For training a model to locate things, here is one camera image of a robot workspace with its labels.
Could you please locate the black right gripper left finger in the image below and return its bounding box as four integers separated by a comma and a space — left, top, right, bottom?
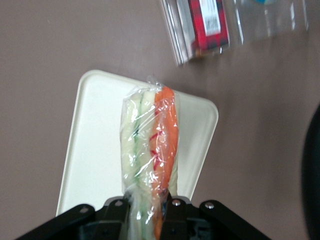
14, 196, 132, 240

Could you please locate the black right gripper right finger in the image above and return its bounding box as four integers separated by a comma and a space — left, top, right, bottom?
159, 196, 273, 240

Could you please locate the triangle sandwich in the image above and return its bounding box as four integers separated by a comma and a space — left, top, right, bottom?
119, 74, 180, 240

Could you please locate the beige plastic serving tray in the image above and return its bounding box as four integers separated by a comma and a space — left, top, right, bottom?
55, 69, 220, 217

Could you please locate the clear acrylic tiered stand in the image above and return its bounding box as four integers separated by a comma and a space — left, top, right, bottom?
161, 0, 310, 66

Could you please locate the red tartan shortbread box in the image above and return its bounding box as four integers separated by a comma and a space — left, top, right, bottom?
187, 0, 231, 56

